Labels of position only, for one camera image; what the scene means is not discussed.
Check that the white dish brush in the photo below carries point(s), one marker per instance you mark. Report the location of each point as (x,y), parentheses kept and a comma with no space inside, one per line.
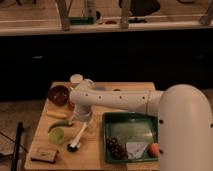
(72,146)

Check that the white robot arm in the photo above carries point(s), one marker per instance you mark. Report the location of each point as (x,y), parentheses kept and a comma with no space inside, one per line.
(185,120)

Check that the white cup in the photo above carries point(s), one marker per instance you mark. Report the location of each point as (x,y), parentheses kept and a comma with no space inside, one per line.
(75,79)

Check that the dark brown bowl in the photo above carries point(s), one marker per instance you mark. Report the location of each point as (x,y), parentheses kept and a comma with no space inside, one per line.
(58,95)

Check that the green plastic tray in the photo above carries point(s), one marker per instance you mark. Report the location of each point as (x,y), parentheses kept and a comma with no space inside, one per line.
(129,127)

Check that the green cucumber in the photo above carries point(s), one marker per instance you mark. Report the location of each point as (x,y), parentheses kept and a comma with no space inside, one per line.
(63,123)

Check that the yellow banana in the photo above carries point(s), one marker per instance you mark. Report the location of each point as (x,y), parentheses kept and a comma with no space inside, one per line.
(56,115)

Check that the bunch of dark grapes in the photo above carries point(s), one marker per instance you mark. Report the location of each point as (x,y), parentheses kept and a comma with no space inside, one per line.
(115,148)

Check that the grey folded cloth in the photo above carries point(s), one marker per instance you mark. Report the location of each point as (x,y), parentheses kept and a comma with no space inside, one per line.
(135,150)

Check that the light green cup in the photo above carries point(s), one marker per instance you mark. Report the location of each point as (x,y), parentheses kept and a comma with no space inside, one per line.
(56,136)

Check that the wooden table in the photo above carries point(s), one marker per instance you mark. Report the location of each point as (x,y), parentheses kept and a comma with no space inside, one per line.
(88,157)

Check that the orange fruit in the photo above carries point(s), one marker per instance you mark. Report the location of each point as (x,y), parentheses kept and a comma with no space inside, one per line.
(154,150)

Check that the black office chair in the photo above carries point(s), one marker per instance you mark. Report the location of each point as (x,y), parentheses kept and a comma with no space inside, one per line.
(134,11)

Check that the brown wooden block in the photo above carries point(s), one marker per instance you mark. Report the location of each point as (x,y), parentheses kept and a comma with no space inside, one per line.
(44,155)

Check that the black pole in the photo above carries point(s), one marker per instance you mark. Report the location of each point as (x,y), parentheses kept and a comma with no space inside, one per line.
(15,156)

